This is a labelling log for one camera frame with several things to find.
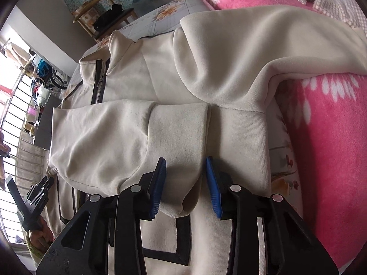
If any grey cabinet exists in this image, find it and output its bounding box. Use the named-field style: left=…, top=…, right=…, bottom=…
left=34, top=92, right=67, bottom=150

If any floral bed sheet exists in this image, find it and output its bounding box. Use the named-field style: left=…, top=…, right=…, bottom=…
left=61, top=0, right=304, bottom=207

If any wooden chair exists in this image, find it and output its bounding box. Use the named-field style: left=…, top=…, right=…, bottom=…
left=72, top=0, right=138, bottom=42

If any black cloth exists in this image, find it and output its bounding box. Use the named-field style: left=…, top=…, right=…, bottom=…
left=94, top=4, right=124, bottom=31

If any metal railing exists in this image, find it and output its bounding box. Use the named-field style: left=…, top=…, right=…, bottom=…
left=0, top=73, right=50, bottom=235

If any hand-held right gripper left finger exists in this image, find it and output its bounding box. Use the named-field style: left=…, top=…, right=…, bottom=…
left=36, top=157, right=167, bottom=275

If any pink checked cloth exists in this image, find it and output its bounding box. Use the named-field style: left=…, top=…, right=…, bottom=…
left=312, top=0, right=367, bottom=30

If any pink floral blanket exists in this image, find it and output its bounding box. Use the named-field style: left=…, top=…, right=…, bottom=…
left=202, top=0, right=367, bottom=275

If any beige zip jacket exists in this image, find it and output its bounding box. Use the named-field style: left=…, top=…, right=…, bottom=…
left=46, top=4, right=367, bottom=275

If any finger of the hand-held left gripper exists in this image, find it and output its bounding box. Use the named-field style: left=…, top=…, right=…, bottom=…
left=25, top=176, right=56, bottom=207

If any wheelchair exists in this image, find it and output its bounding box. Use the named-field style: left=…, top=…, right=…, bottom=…
left=43, top=60, right=70, bottom=93

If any person's left hand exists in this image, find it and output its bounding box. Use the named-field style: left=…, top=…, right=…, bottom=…
left=31, top=216, right=56, bottom=249

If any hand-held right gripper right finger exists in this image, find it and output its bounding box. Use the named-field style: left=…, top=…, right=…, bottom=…
left=205, top=157, right=340, bottom=275

